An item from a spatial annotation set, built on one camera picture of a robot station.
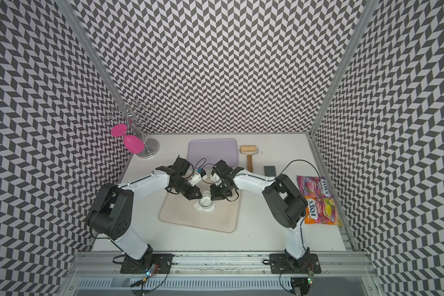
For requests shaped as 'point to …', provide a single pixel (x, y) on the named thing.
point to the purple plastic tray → (207, 152)
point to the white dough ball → (205, 205)
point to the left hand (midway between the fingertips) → (198, 197)
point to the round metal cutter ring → (208, 206)
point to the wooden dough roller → (249, 150)
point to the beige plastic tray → (176, 209)
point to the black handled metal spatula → (270, 171)
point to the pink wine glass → (134, 144)
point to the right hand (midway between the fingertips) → (213, 201)
